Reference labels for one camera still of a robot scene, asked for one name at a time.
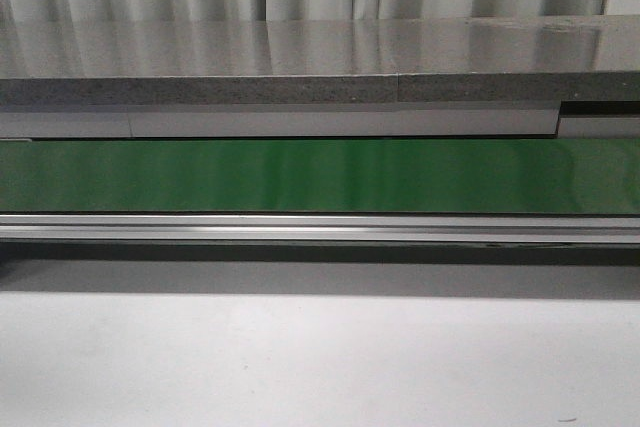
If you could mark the green conveyor belt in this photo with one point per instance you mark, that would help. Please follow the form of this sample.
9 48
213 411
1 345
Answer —
467 176

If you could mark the grey stone counter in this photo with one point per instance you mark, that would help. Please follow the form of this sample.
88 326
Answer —
567 77

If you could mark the aluminium conveyor frame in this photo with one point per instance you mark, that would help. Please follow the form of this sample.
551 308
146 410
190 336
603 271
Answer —
464 229

